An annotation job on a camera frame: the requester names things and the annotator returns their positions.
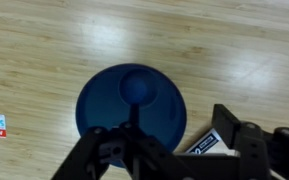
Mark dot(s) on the black whiteboard marker white cap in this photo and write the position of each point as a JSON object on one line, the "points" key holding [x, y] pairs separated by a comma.
{"points": [[205, 142]]}

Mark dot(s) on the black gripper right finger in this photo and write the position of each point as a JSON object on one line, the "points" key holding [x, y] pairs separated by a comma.
{"points": [[257, 150]]}

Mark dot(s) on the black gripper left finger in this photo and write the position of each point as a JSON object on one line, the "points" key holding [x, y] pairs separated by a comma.
{"points": [[87, 156]]}

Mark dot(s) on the dark blue plastic cup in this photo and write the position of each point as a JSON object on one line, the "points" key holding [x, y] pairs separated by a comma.
{"points": [[100, 100]]}

